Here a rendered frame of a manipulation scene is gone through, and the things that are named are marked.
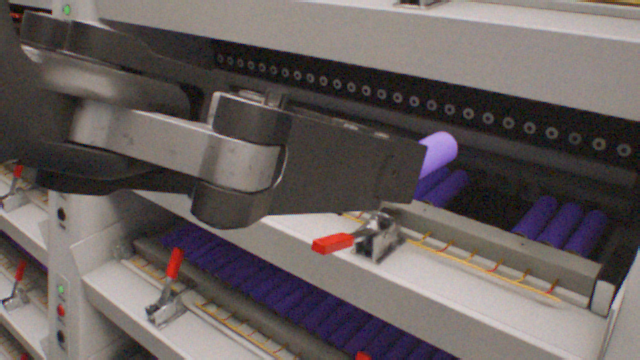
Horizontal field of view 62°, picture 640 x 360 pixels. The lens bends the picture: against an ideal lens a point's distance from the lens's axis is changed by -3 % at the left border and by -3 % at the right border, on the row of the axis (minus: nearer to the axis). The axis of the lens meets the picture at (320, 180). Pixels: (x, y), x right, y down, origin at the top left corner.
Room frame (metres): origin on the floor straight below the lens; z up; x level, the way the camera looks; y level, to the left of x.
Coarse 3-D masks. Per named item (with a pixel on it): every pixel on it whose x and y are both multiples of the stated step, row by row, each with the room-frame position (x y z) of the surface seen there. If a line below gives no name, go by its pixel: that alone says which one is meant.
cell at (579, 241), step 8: (592, 216) 0.41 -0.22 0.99; (600, 216) 0.41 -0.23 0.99; (584, 224) 0.40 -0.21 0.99; (592, 224) 0.40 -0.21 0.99; (600, 224) 0.40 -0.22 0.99; (576, 232) 0.40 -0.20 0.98; (584, 232) 0.39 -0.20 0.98; (592, 232) 0.39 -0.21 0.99; (600, 232) 0.40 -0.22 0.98; (576, 240) 0.38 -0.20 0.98; (584, 240) 0.38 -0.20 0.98; (592, 240) 0.39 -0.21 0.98; (568, 248) 0.38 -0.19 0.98; (576, 248) 0.37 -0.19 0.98; (584, 248) 0.38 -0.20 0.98; (592, 248) 0.38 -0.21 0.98; (584, 256) 0.37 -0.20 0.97
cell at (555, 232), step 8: (568, 208) 0.42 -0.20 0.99; (576, 208) 0.43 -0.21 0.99; (560, 216) 0.41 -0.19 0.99; (568, 216) 0.41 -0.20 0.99; (576, 216) 0.42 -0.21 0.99; (552, 224) 0.41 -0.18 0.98; (560, 224) 0.40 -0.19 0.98; (568, 224) 0.41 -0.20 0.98; (576, 224) 0.42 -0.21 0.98; (544, 232) 0.40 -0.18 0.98; (552, 232) 0.39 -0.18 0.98; (560, 232) 0.40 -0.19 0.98; (568, 232) 0.40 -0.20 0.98; (536, 240) 0.39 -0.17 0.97; (544, 240) 0.39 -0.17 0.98; (552, 240) 0.38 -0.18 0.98; (560, 240) 0.39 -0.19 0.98; (560, 248) 0.39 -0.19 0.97
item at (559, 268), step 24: (360, 216) 0.44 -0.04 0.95; (408, 216) 0.43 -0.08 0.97; (432, 216) 0.41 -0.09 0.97; (456, 216) 0.41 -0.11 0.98; (408, 240) 0.41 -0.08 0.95; (456, 240) 0.40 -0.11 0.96; (480, 240) 0.39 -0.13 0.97; (504, 240) 0.38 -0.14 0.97; (528, 240) 0.38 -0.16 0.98; (504, 264) 0.38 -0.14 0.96; (528, 264) 0.36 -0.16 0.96; (552, 264) 0.35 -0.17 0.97; (576, 264) 0.35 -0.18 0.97; (600, 264) 0.35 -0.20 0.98; (528, 288) 0.35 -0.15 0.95; (552, 288) 0.34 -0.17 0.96; (576, 288) 0.34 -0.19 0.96
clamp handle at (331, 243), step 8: (376, 224) 0.40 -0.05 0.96; (344, 232) 0.38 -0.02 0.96; (352, 232) 0.39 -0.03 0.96; (360, 232) 0.39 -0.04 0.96; (368, 232) 0.39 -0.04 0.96; (376, 232) 0.40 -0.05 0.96; (320, 240) 0.35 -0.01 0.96; (328, 240) 0.36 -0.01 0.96; (336, 240) 0.36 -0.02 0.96; (344, 240) 0.36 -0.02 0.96; (352, 240) 0.37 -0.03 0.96; (360, 240) 0.38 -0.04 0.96; (312, 248) 0.35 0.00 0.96; (320, 248) 0.35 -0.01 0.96; (328, 248) 0.35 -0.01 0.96; (336, 248) 0.36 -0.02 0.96; (344, 248) 0.36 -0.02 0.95
